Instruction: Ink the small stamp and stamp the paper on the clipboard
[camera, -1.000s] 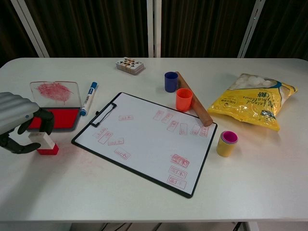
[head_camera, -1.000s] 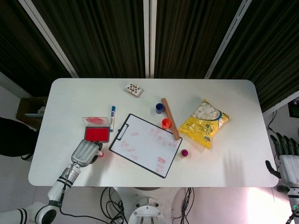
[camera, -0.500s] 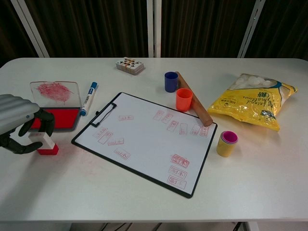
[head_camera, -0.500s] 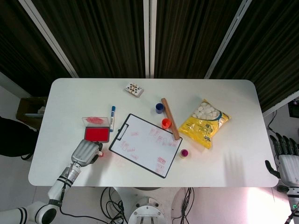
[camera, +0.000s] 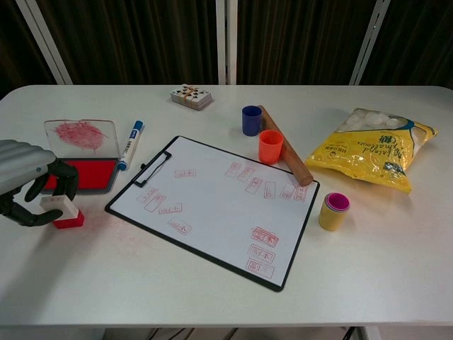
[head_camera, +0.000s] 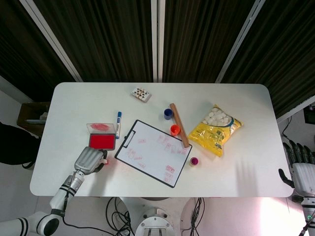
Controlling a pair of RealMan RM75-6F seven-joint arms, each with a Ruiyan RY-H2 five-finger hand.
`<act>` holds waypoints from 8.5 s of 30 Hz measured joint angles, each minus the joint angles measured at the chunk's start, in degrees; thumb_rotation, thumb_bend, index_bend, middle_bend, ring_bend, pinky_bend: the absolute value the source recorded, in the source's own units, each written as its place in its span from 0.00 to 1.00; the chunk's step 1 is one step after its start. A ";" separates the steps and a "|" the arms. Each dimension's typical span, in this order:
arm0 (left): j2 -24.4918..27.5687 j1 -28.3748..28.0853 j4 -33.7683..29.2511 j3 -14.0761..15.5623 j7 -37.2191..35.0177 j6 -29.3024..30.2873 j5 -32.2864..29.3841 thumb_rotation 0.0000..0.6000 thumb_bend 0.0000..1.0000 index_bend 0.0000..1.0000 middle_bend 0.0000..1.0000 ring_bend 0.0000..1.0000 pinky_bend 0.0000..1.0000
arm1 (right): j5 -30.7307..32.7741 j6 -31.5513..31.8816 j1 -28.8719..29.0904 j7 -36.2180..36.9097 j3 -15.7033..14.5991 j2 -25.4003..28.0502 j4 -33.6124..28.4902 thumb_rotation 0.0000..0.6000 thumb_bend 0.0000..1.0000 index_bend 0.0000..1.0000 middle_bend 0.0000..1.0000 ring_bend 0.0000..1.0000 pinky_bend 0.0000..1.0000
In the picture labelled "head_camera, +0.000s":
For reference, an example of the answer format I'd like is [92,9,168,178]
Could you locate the black floor cables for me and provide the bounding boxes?
[181,196,206,236]
[105,196,135,236]

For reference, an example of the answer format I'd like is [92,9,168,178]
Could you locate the dark equipment box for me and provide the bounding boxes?
[304,105,315,124]

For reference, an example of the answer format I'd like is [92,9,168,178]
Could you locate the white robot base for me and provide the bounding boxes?
[134,207,177,236]

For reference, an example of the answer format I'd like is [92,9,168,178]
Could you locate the white stamped paper sheet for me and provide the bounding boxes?
[117,121,191,187]

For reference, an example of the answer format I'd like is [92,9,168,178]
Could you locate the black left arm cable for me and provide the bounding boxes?
[61,172,131,236]

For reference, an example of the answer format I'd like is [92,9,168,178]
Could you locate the blue white marker pen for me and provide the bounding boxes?
[115,112,123,140]

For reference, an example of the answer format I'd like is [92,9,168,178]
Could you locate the white frame post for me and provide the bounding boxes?
[19,0,83,82]
[150,0,165,83]
[215,0,267,84]

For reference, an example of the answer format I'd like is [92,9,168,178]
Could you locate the red ink pad clear lid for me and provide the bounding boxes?
[86,122,117,150]

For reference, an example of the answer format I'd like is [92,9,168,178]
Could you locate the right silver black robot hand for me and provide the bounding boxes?
[278,140,315,197]

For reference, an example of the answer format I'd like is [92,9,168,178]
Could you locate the thin black wall cable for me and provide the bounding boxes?
[281,115,293,141]

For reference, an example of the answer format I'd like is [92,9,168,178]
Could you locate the black clipboard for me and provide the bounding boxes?
[114,119,193,189]

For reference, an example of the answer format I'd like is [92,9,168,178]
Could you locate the brown cardboard box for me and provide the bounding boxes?
[17,102,50,135]

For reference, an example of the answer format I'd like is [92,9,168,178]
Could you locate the dark pleated curtain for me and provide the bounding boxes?
[0,0,315,118]

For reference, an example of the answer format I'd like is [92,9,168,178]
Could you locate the white domino box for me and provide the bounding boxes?
[130,86,153,104]

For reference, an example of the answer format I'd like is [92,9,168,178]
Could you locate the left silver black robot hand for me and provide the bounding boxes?
[73,147,109,176]

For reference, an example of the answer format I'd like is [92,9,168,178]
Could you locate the brown wooden stick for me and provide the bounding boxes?
[169,103,190,148]

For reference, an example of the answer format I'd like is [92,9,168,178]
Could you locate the black fabric object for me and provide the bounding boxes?
[0,121,41,169]

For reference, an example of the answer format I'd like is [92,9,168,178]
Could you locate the yellow marshmallow bag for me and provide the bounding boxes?
[188,103,244,158]

